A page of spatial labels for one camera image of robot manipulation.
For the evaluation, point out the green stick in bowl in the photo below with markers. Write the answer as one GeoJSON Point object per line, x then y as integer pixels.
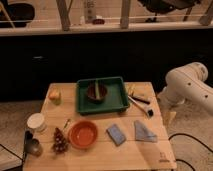
{"type": "Point", "coordinates": [97, 90]}

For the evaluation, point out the bunch of dark grapes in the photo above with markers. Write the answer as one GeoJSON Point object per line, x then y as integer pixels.
{"type": "Point", "coordinates": [60, 144]}

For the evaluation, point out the red orange bowl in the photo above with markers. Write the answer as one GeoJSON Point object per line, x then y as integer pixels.
{"type": "Point", "coordinates": [83, 134]}

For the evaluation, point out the black handled brush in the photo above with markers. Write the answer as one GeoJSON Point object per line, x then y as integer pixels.
{"type": "Point", "coordinates": [149, 112]}

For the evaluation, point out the blue sponge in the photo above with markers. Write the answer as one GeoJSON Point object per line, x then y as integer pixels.
{"type": "Point", "coordinates": [116, 135]}

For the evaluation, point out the grey blue towel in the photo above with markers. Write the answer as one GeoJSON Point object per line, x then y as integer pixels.
{"type": "Point", "coordinates": [142, 133]}

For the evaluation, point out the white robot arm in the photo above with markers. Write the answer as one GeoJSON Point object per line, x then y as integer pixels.
{"type": "Point", "coordinates": [187, 83]}

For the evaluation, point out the dark red background object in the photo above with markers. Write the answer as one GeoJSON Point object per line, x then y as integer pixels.
{"type": "Point", "coordinates": [98, 21]}

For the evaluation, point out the white cup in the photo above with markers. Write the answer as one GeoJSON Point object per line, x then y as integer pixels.
{"type": "Point", "coordinates": [36, 122]}

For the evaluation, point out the black office chair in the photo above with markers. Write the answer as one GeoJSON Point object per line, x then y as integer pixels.
{"type": "Point", "coordinates": [166, 6]}

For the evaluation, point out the black chair left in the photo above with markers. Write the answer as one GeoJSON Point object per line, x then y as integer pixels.
{"type": "Point", "coordinates": [20, 14]}

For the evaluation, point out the green plastic tray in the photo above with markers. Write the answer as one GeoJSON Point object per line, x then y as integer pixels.
{"type": "Point", "coordinates": [116, 99]}

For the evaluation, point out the dark brown bowl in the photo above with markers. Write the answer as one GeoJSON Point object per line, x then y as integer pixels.
{"type": "Point", "coordinates": [90, 93]}

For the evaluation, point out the yellow green fruit toy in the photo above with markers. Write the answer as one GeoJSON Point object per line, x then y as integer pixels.
{"type": "Point", "coordinates": [55, 97]}

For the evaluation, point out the dark metal cup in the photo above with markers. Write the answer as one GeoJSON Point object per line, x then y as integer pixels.
{"type": "Point", "coordinates": [33, 147]}

